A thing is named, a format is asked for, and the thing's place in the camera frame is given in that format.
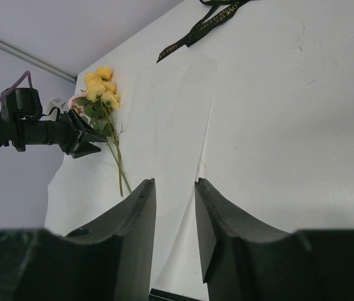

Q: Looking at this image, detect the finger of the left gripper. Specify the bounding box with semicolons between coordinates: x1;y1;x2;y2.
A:
68;109;107;142
70;142;101;159

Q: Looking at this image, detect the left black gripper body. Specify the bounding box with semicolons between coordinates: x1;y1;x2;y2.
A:
59;112;83;156

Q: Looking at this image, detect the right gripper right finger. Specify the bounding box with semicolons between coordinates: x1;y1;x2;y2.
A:
195;179;354;300

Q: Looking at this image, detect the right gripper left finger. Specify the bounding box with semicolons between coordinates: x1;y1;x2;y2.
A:
0;179;156;300

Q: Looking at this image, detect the yellow flower stem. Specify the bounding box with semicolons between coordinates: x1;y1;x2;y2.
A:
84;66;133;198

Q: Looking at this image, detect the white wrapping paper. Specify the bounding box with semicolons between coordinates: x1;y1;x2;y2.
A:
44;58;219;300

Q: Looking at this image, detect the black ribbon gold lettering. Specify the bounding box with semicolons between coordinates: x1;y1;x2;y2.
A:
157;0;250;63

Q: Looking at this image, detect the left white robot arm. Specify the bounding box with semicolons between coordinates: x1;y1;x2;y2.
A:
0;88;107;159

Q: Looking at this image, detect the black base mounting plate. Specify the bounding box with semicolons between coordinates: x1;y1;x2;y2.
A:
148;288;199;301

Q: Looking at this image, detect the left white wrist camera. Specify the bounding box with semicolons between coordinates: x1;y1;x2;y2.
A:
44;97;66;115

